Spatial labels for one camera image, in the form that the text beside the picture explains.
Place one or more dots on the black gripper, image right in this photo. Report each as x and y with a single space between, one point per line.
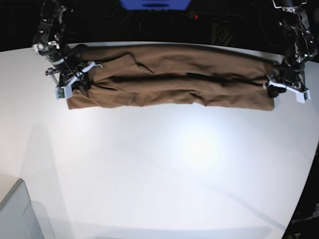
286 75

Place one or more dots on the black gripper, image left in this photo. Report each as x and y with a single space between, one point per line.
65 69

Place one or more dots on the brown t-shirt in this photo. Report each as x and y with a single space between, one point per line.
147 75

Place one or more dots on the blue plastic box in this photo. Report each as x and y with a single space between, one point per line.
155 4

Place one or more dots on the black power strip red light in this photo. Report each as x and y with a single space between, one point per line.
214 16

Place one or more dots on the translucent grey plastic bin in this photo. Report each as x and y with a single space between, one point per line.
22 218

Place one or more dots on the white camera mount, image left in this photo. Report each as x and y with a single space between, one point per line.
66 92

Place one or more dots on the white camera mount, image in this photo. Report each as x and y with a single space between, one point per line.
66 92
302 93

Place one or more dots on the white camera mount, image right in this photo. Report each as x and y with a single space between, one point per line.
302 93

